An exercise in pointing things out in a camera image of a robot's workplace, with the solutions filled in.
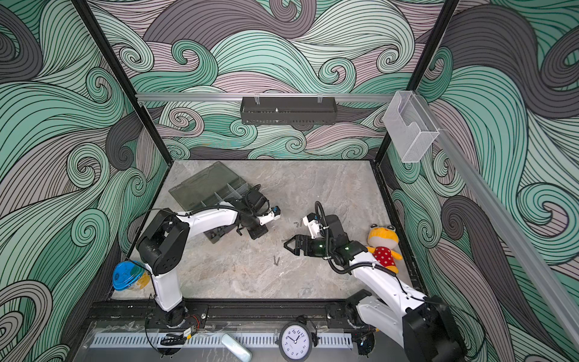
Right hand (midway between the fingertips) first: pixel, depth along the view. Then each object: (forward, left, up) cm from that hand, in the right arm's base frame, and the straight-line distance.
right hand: (291, 248), depth 79 cm
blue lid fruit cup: (-9, +53, +1) cm, 54 cm away
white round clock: (-26, -1, -7) cm, 27 cm away
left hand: (+12, +11, -7) cm, 18 cm away
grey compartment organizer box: (+38, +40, -11) cm, 56 cm away
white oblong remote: (-28, +17, -5) cm, 33 cm away
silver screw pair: (-1, +6, -10) cm, 12 cm away
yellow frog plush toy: (+4, -34, -3) cm, 35 cm away
